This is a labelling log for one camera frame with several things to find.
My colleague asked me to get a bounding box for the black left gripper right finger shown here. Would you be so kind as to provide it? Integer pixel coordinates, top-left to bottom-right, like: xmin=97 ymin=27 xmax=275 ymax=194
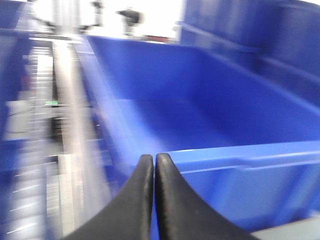
xmin=154 ymin=153 xmax=255 ymax=240

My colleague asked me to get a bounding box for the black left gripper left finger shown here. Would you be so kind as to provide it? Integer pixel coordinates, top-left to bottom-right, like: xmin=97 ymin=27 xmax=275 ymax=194
xmin=64 ymin=154 xmax=154 ymax=240

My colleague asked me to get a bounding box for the right steel shelf rack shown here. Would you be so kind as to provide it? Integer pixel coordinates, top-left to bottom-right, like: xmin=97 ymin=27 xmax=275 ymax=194
xmin=0 ymin=29 xmax=111 ymax=240

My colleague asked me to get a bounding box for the blue bin right near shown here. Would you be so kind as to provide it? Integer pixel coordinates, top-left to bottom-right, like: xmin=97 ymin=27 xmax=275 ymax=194
xmin=82 ymin=36 xmax=320 ymax=232

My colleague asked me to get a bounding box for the blue bin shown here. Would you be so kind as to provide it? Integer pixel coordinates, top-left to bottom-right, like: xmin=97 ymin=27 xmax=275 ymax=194
xmin=179 ymin=0 xmax=320 ymax=104
xmin=82 ymin=36 xmax=320 ymax=232

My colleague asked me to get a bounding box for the blue bin behind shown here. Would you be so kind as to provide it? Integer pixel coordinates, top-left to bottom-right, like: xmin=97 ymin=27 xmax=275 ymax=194
xmin=179 ymin=0 xmax=320 ymax=104

